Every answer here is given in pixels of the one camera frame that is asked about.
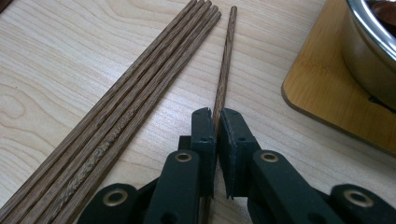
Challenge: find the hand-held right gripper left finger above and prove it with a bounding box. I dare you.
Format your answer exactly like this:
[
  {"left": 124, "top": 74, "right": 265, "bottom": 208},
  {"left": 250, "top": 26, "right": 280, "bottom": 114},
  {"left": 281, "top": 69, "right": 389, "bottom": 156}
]
[{"left": 144, "top": 106, "right": 218, "bottom": 224}]

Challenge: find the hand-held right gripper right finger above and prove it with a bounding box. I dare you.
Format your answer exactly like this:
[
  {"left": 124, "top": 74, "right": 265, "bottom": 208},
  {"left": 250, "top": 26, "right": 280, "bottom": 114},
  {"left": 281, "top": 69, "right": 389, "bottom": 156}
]
[{"left": 218, "top": 107, "right": 344, "bottom": 224}]

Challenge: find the single brown chopstick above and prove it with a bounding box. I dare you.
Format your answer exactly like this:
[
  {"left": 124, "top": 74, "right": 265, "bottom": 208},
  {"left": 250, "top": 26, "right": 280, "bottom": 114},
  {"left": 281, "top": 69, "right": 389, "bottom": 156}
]
[{"left": 199, "top": 6, "right": 238, "bottom": 224}]

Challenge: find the square wooden coaster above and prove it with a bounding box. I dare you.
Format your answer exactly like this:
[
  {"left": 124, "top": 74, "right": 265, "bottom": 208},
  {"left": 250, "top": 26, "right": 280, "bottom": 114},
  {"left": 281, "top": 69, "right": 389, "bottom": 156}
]
[{"left": 281, "top": 0, "right": 396, "bottom": 157}]

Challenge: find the stainless steel bowl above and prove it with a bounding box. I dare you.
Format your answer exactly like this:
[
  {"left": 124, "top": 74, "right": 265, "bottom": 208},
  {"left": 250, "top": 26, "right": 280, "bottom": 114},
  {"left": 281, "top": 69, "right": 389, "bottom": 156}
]
[{"left": 340, "top": 0, "right": 396, "bottom": 110}]

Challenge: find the bundle of wooden chopsticks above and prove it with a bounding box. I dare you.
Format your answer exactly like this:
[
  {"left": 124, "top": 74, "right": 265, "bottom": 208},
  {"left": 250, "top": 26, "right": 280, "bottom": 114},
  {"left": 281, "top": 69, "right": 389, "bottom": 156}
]
[{"left": 0, "top": 0, "right": 222, "bottom": 224}]

